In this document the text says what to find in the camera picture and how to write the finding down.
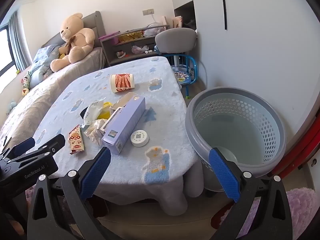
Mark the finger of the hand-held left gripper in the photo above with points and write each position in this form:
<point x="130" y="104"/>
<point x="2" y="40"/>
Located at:
<point x="23" y="143"/>
<point x="53" y="143"/>

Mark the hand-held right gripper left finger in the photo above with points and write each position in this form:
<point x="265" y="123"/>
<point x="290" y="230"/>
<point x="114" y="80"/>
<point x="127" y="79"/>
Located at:
<point x="96" y="172"/>

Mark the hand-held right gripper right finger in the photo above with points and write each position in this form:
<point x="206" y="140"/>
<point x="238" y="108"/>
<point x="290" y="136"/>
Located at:
<point x="223" y="175"/>

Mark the red white snack packet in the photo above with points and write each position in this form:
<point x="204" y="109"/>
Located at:
<point x="76" y="140"/>

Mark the white tissue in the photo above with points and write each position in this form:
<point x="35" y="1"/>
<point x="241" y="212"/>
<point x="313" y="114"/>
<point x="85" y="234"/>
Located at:
<point x="93" y="133"/>

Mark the grey perforated laundry basket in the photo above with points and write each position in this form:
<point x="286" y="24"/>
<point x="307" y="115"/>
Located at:
<point x="200" y="140"/>

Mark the white wet wipes packet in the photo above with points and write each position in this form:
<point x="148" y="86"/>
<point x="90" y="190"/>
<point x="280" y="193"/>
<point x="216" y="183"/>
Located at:
<point x="92" y="112"/>

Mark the white round lid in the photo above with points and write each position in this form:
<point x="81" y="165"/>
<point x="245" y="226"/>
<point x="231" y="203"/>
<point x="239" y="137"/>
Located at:
<point x="139" y="138"/>

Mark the purple cardboard box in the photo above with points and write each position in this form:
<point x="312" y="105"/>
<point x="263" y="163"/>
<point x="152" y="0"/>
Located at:
<point x="125" y="122"/>

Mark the small teal plush toy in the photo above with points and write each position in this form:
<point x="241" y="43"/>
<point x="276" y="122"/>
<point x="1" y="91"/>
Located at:
<point x="12" y="107"/>

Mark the small black wrapper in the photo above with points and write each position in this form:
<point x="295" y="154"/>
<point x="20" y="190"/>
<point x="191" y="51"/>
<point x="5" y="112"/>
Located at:
<point x="83" y="113"/>

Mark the bed with beige cover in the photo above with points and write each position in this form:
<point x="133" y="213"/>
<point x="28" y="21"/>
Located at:
<point x="45" y="92"/>

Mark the yellow plastic lid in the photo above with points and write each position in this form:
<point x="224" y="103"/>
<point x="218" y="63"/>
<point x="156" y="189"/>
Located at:
<point x="106" y="113"/>

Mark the small green white plush doll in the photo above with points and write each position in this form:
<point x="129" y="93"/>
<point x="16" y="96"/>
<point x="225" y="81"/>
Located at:
<point x="26" y="82"/>

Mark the green white paper carton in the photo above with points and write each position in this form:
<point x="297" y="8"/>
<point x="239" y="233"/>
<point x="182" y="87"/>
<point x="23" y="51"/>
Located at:
<point x="123" y="102"/>

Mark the pink fluffy rug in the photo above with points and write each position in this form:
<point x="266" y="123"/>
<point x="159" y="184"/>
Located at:
<point x="300" y="210"/>

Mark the blue printed pillow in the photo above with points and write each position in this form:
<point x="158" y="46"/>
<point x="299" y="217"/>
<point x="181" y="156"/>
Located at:
<point x="42" y="57"/>

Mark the red white paper cup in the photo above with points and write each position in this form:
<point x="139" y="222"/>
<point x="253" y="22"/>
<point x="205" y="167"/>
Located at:
<point x="122" y="82"/>

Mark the blue printed table cover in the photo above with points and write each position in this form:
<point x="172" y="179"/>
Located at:
<point x="160" y="105"/>

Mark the window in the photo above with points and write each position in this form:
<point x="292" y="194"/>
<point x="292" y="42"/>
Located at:
<point x="5" y="52"/>

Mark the grey curtain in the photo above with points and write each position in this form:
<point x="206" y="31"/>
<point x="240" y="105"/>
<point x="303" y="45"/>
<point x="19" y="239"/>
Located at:
<point x="17" y="42"/>

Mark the blue metal child chair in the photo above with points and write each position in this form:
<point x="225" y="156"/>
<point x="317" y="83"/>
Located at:
<point x="185" y="77"/>

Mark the large beige teddy bear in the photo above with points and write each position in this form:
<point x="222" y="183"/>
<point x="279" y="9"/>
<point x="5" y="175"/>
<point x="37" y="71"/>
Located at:
<point x="75" y="40"/>

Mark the grey storage shelf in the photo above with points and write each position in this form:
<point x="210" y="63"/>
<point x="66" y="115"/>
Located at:
<point x="130" y="58"/>

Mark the pink plastic box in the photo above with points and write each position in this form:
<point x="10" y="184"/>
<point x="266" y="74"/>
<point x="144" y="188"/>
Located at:
<point x="110" y="35"/>

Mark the pink plastic bag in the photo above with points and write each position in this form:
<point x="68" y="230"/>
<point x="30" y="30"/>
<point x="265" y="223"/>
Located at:
<point x="140" y="49"/>

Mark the grey upholstered headboard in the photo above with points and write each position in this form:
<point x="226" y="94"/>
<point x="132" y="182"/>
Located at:
<point x="97" y="22"/>

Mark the yellow snack packets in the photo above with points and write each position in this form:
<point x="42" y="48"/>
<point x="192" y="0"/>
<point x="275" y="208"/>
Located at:
<point x="130" y="37"/>

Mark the grey padded chair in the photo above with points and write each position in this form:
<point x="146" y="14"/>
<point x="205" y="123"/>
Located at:
<point x="175" y="40"/>

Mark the white plastic bag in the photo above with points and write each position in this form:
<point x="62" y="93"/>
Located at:
<point x="152" y="31"/>

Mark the upright books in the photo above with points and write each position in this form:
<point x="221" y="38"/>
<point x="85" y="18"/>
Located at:
<point x="178" y="22"/>

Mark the red metal frame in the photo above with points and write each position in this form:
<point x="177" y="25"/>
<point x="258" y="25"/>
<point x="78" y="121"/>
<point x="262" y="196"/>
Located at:
<point x="300" y="150"/>

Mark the grey wall socket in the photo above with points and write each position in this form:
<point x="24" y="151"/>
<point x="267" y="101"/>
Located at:
<point x="148" y="11"/>

